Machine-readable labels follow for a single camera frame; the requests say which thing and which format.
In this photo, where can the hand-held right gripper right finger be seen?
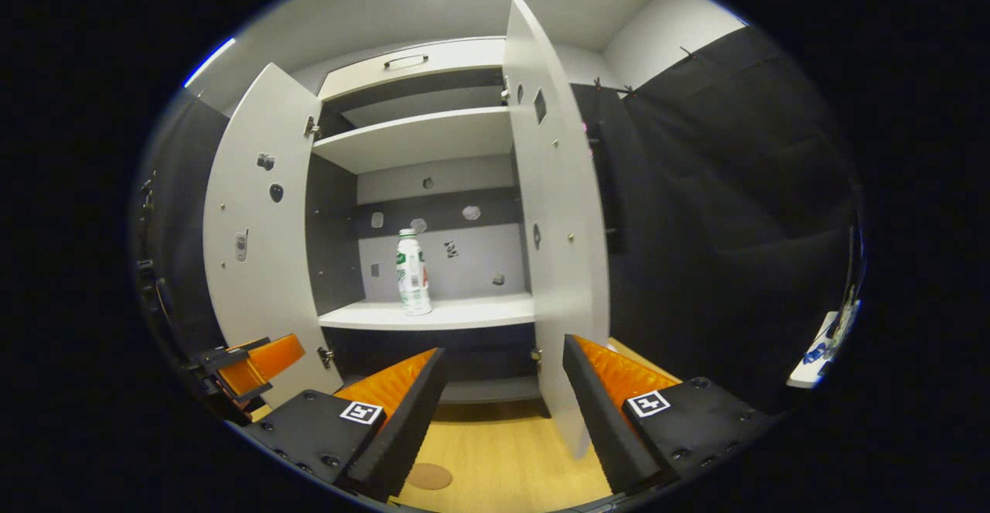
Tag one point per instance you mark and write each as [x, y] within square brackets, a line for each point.
[599, 420]

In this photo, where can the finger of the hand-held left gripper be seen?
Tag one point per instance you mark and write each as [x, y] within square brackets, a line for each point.
[274, 357]

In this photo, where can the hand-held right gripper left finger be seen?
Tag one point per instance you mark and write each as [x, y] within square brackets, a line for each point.
[410, 420]

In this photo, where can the white bottle with green label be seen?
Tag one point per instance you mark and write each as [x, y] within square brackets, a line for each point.
[414, 281]

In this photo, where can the round brown coaster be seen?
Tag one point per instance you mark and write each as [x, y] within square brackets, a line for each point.
[431, 477]

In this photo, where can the white cabinet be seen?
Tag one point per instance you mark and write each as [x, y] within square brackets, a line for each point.
[448, 312]

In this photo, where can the white side table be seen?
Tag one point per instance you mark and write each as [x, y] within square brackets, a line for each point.
[808, 374]

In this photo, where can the small blue object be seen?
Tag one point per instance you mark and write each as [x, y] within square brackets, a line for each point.
[816, 353]

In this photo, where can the black backdrop cloth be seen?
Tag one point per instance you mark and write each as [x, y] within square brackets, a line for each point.
[735, 211]

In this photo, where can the ceiling light panel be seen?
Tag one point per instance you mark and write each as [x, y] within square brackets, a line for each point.
[209, 63]

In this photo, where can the white cabinet drawer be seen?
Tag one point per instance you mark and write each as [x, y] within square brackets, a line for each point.
[456, 60]

